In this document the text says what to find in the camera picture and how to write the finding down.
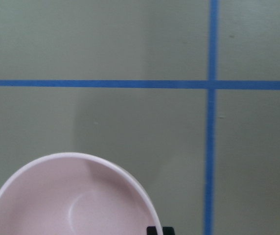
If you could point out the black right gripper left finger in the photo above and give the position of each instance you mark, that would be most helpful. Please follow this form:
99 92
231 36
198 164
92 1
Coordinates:
151 230

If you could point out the pink bowl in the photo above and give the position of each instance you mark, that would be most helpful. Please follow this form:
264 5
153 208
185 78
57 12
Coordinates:
75 194

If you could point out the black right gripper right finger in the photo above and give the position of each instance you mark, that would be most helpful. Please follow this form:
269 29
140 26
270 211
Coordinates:
168 231

